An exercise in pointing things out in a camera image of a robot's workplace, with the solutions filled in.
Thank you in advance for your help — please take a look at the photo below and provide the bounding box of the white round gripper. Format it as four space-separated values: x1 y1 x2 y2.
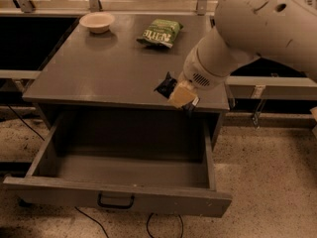
167 46 232 108

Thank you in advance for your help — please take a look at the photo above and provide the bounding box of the dark blue rxbar wrapper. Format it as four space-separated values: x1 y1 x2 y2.
154 71 201 117

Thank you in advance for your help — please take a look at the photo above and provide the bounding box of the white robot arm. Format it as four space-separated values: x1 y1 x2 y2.
168 0 317 108

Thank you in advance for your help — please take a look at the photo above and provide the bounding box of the open grey top drawer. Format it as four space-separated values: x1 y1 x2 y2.
4 110 232 217

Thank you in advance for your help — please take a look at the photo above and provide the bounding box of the grey drawer cabinet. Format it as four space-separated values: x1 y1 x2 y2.
23 15 228 150

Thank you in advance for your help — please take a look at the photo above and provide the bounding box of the green kettle chips bag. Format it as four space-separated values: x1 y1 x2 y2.
137 19 183 49

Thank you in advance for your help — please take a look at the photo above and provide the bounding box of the beige ceramic bowl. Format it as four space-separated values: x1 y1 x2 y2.
79 12 115 34

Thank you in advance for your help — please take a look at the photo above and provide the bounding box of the grey metal railing frame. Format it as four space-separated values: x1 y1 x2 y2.
0 0 317 128

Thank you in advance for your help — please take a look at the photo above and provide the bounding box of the black cable loop front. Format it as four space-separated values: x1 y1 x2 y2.
74 205 184 238

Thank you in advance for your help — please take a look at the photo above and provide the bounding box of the black drawer handle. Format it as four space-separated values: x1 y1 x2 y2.
97 193 135 210

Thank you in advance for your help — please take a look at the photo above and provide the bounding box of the black cable left floor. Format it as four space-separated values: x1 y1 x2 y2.
5 103 46 142

